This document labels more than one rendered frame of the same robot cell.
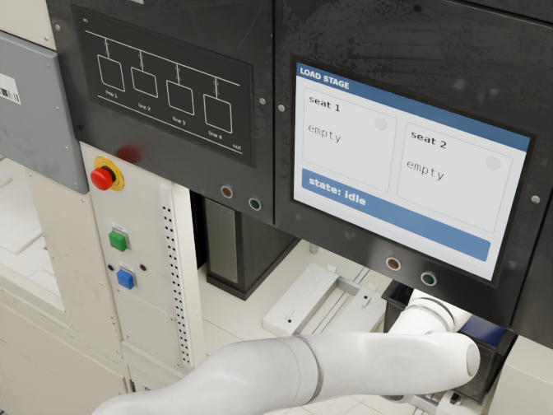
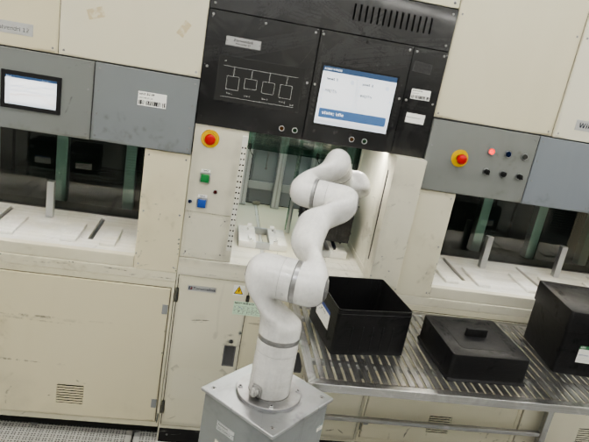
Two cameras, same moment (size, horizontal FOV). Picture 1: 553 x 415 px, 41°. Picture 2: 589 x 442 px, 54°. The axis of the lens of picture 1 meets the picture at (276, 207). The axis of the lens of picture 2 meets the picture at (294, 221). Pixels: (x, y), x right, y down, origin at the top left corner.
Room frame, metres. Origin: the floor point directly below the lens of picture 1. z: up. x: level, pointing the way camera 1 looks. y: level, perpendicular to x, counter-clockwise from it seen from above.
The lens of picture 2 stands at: (-0.85, 1.45, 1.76)
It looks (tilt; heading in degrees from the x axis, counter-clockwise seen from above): 17 degrees down; 318
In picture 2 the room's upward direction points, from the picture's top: 10 degrees clockwise
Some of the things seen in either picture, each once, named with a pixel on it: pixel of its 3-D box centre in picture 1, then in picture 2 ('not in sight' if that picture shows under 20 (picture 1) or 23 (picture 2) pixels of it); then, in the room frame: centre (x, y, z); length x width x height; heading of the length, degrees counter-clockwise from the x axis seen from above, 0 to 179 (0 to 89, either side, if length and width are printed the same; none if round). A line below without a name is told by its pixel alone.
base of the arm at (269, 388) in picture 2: not in sight; (273, 365); (0.24, 0.44, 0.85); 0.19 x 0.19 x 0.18
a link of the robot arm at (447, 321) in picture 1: (426, 322); not in sight; (0.78, -0.24, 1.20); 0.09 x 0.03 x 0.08; 56
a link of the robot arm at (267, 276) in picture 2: not in sight; (274, 295); (0.27, 0.46, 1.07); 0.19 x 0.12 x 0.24; 36
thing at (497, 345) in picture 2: not in sight; (472, 345); (0.08, -0.36, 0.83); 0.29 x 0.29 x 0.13; 59
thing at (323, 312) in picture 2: not in sight; (358, 314); (0.39, -0.07, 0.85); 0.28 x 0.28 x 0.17; 65
